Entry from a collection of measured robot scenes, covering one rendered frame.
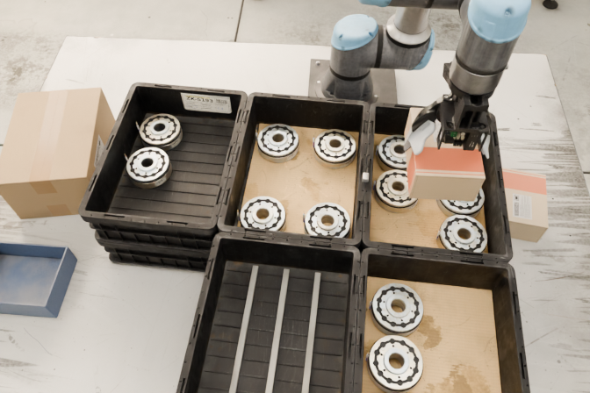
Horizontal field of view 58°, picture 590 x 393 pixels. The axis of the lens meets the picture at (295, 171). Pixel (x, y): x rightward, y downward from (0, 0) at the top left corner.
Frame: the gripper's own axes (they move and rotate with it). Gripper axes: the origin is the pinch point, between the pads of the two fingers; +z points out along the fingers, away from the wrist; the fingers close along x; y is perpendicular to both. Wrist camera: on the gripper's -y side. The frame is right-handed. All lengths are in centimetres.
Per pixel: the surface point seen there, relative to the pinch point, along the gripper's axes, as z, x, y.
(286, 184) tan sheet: 27.5, -30.5, -8.6
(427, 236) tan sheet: 27.4, 2.0, 3.6
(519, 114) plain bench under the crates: 41, 36, -47
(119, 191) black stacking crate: 28, -70, -4
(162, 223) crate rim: 17, -55, 9
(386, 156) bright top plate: 24.5, -6.7, -16.3
